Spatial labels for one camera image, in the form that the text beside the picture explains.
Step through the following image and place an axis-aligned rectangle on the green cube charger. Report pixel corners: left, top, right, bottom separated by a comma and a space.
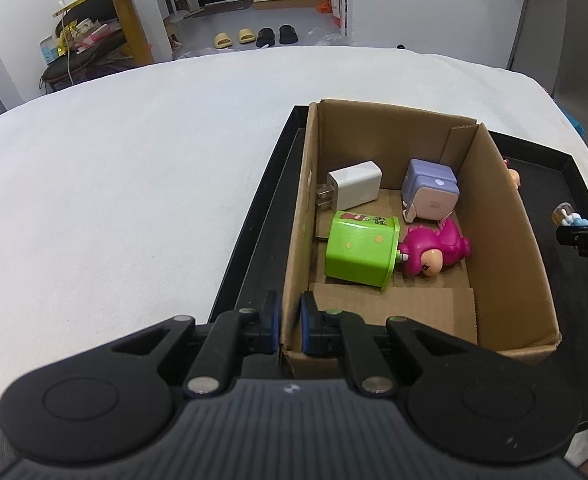
324, 211, 400, 289

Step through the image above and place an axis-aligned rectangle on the pink figurine toy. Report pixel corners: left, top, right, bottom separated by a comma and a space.
398, 218, 472, 278

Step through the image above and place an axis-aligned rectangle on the cardboard box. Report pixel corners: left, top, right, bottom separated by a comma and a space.
280, 100, 562, 378

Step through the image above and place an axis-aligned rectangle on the white plug charger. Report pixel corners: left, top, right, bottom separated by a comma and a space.
315, 160, 383, 211

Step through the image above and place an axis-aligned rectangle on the purple cube charger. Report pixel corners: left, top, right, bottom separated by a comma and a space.
401, 158, 460, 223

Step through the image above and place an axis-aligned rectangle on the black tray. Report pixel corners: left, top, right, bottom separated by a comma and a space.
209, 105, 588, 428

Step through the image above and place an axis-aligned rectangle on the teal cloth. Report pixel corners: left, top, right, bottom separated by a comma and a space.
562, 110, 586, 138

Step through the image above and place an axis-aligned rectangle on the white table cloth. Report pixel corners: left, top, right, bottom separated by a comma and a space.
0, 47, 588, 396

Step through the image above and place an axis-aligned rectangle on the yellow slipper left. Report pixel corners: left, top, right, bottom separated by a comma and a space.
213, 32, 233, 50

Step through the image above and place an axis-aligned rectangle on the yellow slipper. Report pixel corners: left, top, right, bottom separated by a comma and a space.
213, 32, 233, 50
237, 28, 256, 44

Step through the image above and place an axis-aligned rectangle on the yellow slipper right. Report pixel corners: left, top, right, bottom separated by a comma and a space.
237, 28, 256, 44

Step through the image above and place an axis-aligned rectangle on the black slipper left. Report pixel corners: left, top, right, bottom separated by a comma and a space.
255, 27, 275, 49

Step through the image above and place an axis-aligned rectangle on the black slipper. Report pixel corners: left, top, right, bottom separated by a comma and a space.
255, 27, 275, 49
279, 24, 299, 46

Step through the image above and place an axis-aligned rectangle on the yellow side table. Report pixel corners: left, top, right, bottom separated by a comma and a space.
53, 0, 172, 66

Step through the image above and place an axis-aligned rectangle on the black slipper right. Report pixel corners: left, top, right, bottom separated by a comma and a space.
279, 24, 299, 46

